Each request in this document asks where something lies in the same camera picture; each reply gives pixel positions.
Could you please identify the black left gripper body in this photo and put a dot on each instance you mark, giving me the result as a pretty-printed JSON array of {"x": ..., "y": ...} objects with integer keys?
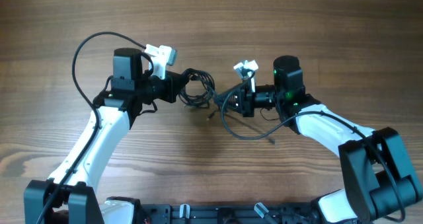
[{"x": 162, "y": 89}]

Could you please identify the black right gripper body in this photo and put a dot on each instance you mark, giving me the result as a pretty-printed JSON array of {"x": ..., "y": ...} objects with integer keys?
[{"x": 248, "y": 100}]

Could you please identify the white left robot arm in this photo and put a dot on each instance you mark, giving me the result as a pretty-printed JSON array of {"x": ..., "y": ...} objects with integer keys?
[{"x": 69, "y": 193}]

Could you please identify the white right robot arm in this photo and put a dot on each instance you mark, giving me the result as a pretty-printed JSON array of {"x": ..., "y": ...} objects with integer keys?
[{"x": 378, "y": 175}]

